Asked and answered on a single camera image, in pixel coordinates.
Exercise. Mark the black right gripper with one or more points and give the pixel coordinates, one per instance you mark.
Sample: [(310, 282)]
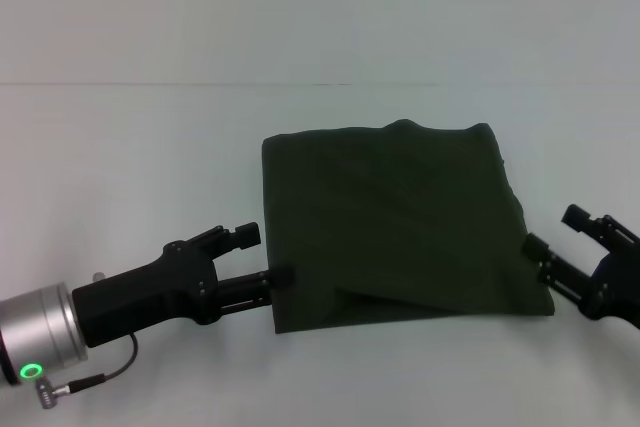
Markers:
[(622, 287)]

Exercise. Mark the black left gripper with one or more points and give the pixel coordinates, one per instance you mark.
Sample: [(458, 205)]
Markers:
[(145, 297)]

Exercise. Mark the dark green t-shirt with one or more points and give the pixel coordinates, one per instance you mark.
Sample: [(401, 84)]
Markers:
[(400, 227)]

